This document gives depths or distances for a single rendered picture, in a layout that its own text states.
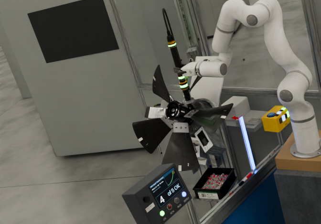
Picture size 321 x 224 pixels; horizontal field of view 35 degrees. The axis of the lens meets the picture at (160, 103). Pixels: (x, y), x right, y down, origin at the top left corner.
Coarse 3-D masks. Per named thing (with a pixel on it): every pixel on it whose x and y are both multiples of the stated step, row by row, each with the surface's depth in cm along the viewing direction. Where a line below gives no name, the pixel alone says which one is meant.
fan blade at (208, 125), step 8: (232, 104) 279; (200, 112) 288; (208, 112) 284; (216, 112) 280; (224, 112) 277; (200, 120) 281; (208, 120) 277; (216, 120) 274; (208, 128) 273; (216, 128) 270
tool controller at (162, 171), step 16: (160, 176) 221; (176, 176) 226; (128, 192) 217; (144, 192) 214; (160, 192) 219; (176, 192) 224; (128, 208) 220; (144, 208) 213; (160, 208) 218; (176, 208) 223
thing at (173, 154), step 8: (176, 136) 293; (184, 136) 293; (168, 144) 292; (176, 144) 291; (184, 144) 291; (192, 144) 292; (168, 152) 291; (176, 152) 290; (184, 152) 290; (192, 152) 290; (168, 160) 290; (176, 160) 288; (184, 160) 288; (192, 160) 287; (184, 168) 286; (192, 168) 285
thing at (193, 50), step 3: (189, 48) 346; (192, 48) 344; (195, 48) 341; (189, 51) 339; (192, 51) 337; (195, 51) 337; (198, 51) 345; (189, 54) 339; (192, 54) 338; (195, 54) 338; (198, 54) 342; (189, 57) 339; (195, 57) 339
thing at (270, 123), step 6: (276, 108) 292; (282, 114) 284; (264, 120) 286; (270, 120) 283; (276, 120) 281; (282, 120) 285; (288, 120) 289; (264, 126) 288; (270, 126) 285; (276, 126) 282; (282, 126) 285
